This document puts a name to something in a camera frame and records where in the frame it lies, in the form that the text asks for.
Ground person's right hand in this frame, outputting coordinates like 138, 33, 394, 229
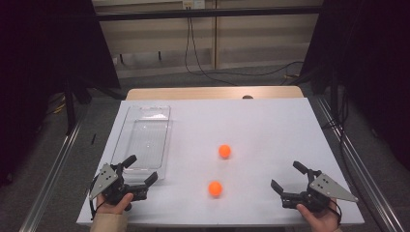
295, 198, 341, 232

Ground aluminium rail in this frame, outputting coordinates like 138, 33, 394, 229
315, 96, 405, 232
18, 119, 83, 232

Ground orange ball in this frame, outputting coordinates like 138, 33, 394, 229
207, 181, 223, 198
218, 143, 232, 160

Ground left hand-held gripper black cable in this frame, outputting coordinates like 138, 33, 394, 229
87, 175, 100, 221

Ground black stand leg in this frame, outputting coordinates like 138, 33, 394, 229
64, 80, 78, 136

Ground white wall socket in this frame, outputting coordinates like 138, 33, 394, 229
182, 0, 206, 10

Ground hand-held gripper black cable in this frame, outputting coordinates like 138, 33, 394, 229
87, 175, 100, 221
328, 198, 342, 226

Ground wooden table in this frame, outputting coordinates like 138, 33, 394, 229
125, 85, 305, 101

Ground black curtain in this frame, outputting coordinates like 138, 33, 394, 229
299, 0, 410, 172
0, 0, 122, 188

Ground black power cable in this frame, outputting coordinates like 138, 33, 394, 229
184, 15, 240, 87
188, 15, 306, 78

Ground white board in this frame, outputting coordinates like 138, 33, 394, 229
76, 98, 366, 226

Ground black metal bar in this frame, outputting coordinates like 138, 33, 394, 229
96, 6, 323, 22

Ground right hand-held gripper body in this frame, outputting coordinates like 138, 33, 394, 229
280, 168, 360, 214

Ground person's left hand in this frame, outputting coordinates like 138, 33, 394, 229
96, 192, 134, 216

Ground clear plastic tray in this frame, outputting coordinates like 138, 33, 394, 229
110, 104, 174, 182

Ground right hand-held gripper black cable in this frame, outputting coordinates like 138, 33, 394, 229
328, 198, 342, 226

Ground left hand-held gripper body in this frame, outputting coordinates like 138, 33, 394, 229
88, 162, 149, 213

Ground yellow cable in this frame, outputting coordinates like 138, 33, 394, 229
47, 96, 67, 115

